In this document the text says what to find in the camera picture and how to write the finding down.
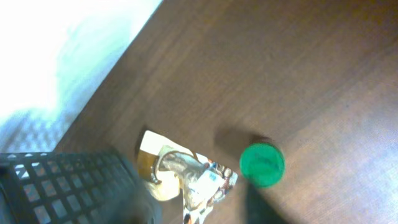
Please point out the green lid glass jar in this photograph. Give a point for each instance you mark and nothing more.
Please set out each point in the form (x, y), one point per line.
(262, 163)

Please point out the grey plastic shopping basket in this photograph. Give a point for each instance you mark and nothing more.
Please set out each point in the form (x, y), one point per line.
(100, 187)

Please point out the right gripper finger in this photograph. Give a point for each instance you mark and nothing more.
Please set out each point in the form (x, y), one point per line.
(258, 210)

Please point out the beige snack bag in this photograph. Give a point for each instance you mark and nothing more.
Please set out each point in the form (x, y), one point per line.
(169, 169)

